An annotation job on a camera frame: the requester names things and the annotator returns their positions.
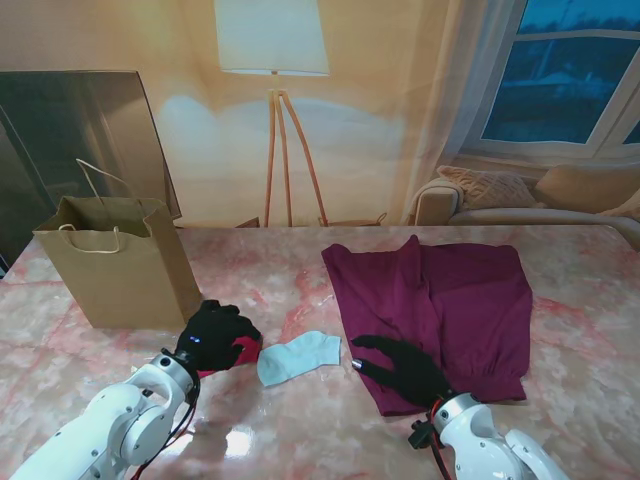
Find sheer cream curtain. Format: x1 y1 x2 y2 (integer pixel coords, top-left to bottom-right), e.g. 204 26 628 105
399 0 526 226

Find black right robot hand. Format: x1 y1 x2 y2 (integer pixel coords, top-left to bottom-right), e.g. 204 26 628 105
350 333 454 406

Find tripod floor lamp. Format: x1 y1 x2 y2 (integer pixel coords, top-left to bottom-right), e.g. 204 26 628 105
214 0 331 229

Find beige sofa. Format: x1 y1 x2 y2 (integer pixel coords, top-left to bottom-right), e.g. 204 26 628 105
409 164 640 232

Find plain tan cushion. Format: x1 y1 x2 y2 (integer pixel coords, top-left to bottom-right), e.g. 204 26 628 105
532 164 640 214

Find kraft paper bag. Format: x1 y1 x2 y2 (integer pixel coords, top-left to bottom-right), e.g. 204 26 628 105
32 158 201 330

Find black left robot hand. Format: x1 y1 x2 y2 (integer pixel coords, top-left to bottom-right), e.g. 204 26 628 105
175 298 264 374

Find knitted cream cushion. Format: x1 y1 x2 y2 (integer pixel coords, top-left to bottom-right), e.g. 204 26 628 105
437 165 546 211

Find red sock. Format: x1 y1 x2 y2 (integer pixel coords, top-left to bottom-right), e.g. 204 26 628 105
197 335 263 379

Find white framed window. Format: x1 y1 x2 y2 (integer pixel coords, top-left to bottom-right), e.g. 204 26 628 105
459 0 640 161

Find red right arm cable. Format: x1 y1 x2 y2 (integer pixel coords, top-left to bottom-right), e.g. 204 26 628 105
428 397 446 451

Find light blue sock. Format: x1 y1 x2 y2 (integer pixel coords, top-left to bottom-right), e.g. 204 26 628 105
256 330 343 389

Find dark mirror panel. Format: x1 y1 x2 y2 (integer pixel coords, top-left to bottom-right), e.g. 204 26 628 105
0 70 182 271

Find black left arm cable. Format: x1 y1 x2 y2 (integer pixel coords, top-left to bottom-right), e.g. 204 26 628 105
132 379 201 476

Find purple shorts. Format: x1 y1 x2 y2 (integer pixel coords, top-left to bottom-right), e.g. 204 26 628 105
320 233 534 419

